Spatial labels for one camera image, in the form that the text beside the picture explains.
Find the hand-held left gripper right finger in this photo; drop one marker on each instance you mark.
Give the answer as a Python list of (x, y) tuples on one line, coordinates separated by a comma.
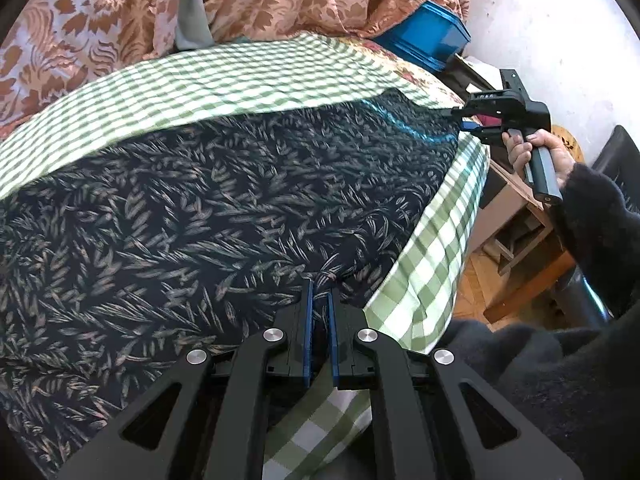
[(332, 342)]

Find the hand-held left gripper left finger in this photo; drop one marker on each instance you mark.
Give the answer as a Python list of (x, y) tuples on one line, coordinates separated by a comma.
[(308, 332)]

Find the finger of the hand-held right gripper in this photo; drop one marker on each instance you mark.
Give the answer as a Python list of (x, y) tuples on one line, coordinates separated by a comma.
[(464, 111), (475, 127)]

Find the dark leaf print pants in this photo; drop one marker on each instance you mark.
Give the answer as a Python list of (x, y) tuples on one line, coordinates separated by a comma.
[(200, 210)]

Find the person's right forearm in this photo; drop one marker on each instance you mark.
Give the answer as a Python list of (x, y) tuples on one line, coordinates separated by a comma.
[(600, 220)]

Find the person's right hand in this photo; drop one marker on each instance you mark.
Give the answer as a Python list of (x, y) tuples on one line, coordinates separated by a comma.
[(517, 155)]

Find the floral patterned bedspread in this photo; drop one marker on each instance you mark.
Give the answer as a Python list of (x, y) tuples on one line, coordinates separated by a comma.
[(425, 80)]

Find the blue plastic box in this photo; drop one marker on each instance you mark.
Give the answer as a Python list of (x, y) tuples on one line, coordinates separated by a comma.
[(430, 30)]

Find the black chair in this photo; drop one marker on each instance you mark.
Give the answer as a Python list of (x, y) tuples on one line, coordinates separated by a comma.
[(620, 152)]

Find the wooden side table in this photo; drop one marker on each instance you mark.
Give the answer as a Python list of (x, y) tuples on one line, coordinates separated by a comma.
[(530, 272)]

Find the grey metal tube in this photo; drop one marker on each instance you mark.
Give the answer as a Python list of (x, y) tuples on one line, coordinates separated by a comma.
[(580, 290)]

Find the person's dark fleece clothing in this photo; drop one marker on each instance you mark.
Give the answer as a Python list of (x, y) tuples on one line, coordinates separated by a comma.
[(550, 385)]

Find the green checked bed sheet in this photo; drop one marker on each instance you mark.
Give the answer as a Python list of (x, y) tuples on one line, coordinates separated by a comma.
[(200, 80)]

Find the grey cloth strip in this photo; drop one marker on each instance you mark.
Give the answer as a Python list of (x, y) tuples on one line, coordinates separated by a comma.
[(192, 15)]

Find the floral lace curtain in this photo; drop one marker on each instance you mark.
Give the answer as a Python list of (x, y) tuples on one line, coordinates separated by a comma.
[(100, 25)]

